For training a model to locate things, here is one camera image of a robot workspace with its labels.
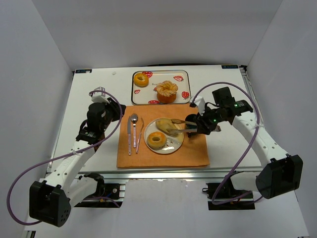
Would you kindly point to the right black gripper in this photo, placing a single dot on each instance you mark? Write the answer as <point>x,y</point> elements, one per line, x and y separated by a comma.
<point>201,125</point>

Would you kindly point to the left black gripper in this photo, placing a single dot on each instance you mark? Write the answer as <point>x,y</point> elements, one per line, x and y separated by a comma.
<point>117,109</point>

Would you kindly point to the metal serving tongs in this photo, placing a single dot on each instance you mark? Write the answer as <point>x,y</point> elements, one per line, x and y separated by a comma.
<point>183,122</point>

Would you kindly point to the pale glazed ring donut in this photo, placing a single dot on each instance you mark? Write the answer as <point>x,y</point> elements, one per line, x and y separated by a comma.
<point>156,140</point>

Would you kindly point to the oval beige bread roll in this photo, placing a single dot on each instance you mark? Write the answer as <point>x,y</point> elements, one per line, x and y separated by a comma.
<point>166,126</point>

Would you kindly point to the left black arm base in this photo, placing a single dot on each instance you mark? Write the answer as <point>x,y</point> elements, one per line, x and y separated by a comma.
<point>108,195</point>

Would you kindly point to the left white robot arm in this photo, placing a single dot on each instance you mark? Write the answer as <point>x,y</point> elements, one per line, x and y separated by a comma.
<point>51,200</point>

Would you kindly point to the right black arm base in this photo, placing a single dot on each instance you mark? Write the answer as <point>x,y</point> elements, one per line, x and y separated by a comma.
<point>227,192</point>

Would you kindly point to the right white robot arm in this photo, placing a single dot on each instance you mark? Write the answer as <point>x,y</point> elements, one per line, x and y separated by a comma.
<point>281,172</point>

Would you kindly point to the orange cloth placemat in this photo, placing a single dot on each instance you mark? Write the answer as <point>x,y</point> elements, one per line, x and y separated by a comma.
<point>192,153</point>

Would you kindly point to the strawberry pattern tray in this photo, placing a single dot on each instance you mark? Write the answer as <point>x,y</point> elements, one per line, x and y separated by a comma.
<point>148,94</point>

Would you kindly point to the white and yellow plate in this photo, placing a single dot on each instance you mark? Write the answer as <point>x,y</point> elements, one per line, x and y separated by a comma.
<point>173,142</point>

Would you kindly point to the coconut topped bundt cake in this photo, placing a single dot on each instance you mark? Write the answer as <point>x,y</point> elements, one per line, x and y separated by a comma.
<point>166,92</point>

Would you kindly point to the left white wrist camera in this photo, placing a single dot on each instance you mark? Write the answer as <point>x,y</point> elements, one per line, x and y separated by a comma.
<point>99,96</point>

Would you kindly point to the pink handled knife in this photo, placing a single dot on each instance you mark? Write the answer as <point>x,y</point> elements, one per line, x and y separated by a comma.
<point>129,135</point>

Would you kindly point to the pink handled spoon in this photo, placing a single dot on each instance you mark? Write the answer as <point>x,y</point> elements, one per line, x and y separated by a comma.
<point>134,119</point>

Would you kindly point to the pink handled fork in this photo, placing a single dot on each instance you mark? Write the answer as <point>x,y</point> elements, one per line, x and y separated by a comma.
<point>139,136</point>

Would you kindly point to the orange ring donut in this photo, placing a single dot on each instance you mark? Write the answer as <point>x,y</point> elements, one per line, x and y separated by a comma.
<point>141,80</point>

